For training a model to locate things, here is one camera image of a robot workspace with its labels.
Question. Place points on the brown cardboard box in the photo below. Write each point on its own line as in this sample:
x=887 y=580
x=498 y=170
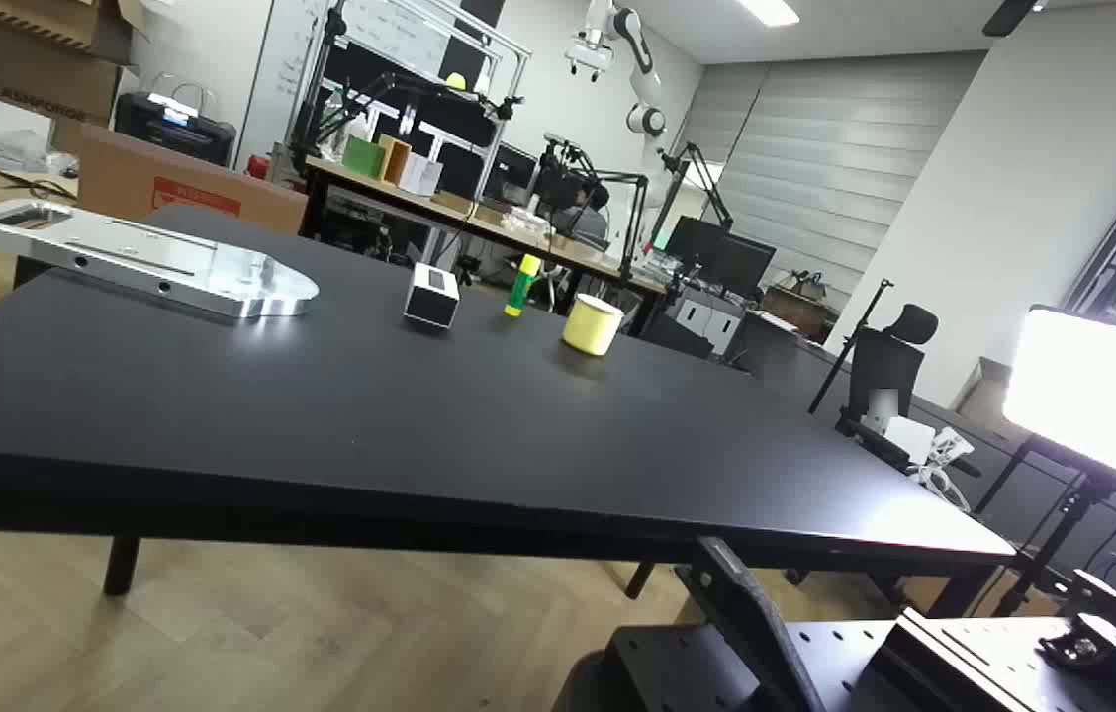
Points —
x=136 y=179

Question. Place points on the black office chair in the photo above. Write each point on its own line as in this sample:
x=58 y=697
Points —
x=876 y=357

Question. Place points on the green yellow glue stick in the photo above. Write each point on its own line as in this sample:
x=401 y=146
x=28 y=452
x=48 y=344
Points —
x=519 y=285

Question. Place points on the bright white light panel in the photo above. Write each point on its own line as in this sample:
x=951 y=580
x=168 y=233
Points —
x=1064 y=381

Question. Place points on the yellow mug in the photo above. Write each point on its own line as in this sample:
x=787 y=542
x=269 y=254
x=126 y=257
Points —
x=593 y=324

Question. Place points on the black printer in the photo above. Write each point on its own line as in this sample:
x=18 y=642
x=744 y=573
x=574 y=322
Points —
x=172 y=124

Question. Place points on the black computer monitor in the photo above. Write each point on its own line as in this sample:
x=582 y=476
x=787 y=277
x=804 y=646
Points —
x=723 y=257

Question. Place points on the small white black box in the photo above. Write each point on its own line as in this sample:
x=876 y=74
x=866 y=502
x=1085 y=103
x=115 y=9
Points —
x=434 y=295

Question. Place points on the silver metal plate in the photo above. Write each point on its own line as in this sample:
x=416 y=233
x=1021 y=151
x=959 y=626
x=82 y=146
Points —
x=165 y=262

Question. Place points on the black metal mount base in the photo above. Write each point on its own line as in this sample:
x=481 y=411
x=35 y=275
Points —
x=751 y=656

